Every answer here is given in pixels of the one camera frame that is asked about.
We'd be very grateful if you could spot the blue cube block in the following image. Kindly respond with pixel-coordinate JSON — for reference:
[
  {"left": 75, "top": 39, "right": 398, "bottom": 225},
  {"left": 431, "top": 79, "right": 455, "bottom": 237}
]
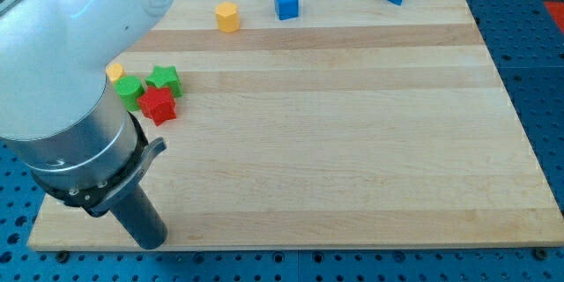
[{"left": 274, "top": 0, "right": 299, "bottom": 20}]

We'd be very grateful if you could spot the yellow hexagonal block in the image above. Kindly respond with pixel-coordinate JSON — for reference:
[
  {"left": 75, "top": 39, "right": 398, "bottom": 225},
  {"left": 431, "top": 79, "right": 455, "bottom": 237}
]
[{"left": 215, "top": 2, "right": 241, "bottom": 33}]

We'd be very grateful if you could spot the light wooden board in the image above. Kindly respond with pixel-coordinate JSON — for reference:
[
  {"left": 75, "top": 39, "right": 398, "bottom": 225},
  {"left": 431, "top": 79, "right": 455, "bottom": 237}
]
[{"left": 26, "top": 0, "right": 564, "bottom": 253}]

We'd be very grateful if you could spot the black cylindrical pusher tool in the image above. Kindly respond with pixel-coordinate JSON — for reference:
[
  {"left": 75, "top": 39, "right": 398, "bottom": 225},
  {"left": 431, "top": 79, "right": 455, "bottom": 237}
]
[{"left": 85, "top": 137, "right": 169, "bottom": 250}]

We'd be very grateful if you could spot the small yellow cylinder block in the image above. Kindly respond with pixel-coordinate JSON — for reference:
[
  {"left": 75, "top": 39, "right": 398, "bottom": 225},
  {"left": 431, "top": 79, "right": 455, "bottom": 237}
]
[{"left": 106, "top": 63, "right": 126, "bottom": 84}]

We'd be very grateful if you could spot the red star block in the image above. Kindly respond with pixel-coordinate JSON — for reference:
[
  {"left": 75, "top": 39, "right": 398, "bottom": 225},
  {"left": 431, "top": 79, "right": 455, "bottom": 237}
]
[{"left": 137, "top": 86, "right": 177, "bottom": 126}]

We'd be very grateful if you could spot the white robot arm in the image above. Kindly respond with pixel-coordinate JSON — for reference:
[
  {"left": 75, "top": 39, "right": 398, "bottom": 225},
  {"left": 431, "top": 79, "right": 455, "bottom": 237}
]
[{"left": 1, "top": 0, "right": 174, "bottom": 207}]

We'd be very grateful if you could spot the green cylinder block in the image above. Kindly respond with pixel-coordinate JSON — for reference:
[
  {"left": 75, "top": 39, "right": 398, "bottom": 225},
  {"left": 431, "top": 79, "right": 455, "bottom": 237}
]
[{"left": 114, "top": 75, "right": 145, "bottom": 111}]

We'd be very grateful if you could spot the red object at edge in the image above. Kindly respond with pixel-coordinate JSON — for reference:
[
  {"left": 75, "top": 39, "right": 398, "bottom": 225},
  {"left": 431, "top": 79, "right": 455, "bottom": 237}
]
[{"left": 544, "top": 1, "right": 564, "bottom": 33}]

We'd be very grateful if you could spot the green star block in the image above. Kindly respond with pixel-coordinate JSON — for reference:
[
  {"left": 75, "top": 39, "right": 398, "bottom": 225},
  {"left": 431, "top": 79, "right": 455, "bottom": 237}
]
[{"left": 145, "top": 65, "right": 183, "bottom": 98}]

